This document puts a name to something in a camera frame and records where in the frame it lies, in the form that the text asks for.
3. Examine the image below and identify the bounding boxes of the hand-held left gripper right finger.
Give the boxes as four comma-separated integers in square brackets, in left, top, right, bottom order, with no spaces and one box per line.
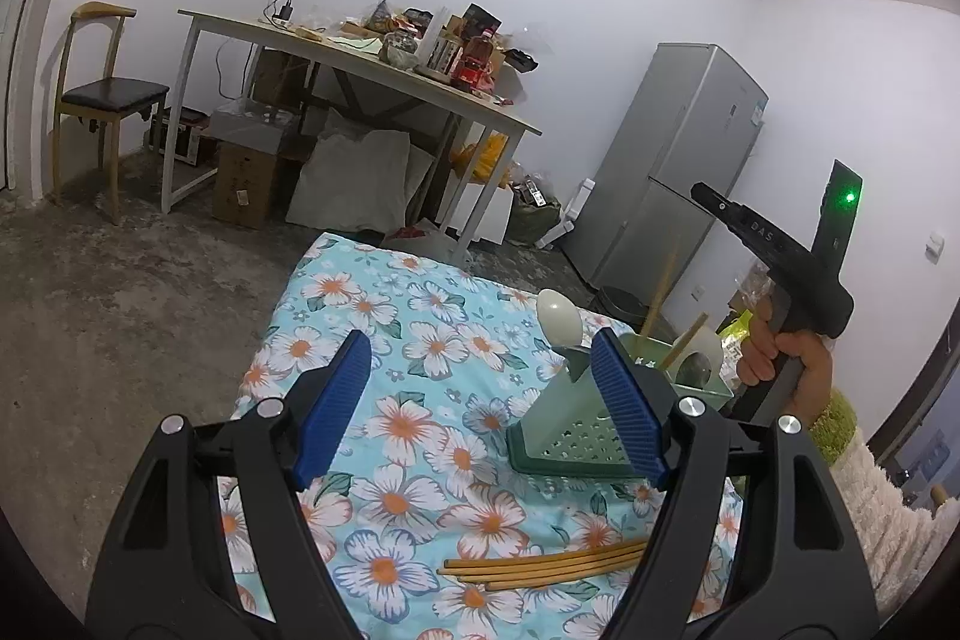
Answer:
[589,329,882,640]

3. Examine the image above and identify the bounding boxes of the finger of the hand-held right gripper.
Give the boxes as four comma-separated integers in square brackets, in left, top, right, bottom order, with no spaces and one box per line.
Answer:
[691,182,755,240]

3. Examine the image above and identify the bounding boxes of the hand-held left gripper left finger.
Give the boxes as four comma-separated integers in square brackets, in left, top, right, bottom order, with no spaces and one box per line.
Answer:
[86,329,374,640]

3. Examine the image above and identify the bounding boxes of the green plastic utensil holder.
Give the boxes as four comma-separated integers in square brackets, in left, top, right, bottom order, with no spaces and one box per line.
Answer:
[506,329,736,480]

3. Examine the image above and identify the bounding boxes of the white ceramic spoon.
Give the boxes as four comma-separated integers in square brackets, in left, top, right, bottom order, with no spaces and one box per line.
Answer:
[536,289,583,353]
[671,329,725,386]

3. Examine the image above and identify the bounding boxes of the person's right hand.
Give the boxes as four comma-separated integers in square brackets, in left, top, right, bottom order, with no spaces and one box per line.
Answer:
[737,299,833,431]

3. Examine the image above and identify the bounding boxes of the silver refrigerator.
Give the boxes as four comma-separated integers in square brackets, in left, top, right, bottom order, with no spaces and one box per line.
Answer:
[562,42,770,295]

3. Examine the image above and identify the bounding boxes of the floral blue cloth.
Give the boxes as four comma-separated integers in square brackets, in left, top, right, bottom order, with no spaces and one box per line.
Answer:
[217,231,751,640]

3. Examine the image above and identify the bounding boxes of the white plastic item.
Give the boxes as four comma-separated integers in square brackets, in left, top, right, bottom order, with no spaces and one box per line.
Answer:
[536,179,598,249]

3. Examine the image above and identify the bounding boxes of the green bag of goods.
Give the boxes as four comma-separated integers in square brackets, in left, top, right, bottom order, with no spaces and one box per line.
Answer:
[510,171,563,249]

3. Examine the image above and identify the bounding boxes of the white sack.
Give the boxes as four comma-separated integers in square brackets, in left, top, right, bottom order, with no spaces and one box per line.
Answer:
[289,128,437,234]

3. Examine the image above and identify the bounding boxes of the cardboard box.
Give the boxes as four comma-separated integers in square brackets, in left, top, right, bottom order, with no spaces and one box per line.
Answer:
[212,141,283,230]

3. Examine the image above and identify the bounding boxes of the white low cabinet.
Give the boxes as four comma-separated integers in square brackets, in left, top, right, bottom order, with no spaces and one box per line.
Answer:
[450,179,516,245]

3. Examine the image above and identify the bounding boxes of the yellow plastic bag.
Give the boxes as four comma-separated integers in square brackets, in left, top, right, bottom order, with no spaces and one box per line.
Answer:
[466,134,512,185]

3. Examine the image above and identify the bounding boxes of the plastic wrapped grey box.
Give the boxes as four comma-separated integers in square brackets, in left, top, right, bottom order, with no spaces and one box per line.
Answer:
[208,98,299,152]

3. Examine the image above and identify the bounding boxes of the dark snack box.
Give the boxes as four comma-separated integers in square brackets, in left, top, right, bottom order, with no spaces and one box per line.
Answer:
[461,2,503,38]

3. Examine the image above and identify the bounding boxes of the small black appliance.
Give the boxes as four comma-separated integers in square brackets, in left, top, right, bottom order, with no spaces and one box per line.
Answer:
[146,107,209,170]

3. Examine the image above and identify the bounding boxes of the white dish rack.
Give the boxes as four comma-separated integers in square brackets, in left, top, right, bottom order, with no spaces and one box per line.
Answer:
[418,14,463,80]

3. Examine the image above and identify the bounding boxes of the glass bowl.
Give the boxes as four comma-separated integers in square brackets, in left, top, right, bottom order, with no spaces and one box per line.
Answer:
[381,31,421,68]

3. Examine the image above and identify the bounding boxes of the wooden chair black seat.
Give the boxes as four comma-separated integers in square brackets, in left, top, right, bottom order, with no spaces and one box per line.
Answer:
[51,1,172,227]

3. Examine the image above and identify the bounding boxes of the white panel door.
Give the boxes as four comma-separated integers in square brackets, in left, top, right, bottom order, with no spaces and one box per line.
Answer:
[0,0,47,195]

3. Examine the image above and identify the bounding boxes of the white frame table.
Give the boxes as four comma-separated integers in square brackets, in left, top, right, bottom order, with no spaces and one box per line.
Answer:
[178,8,542,253]

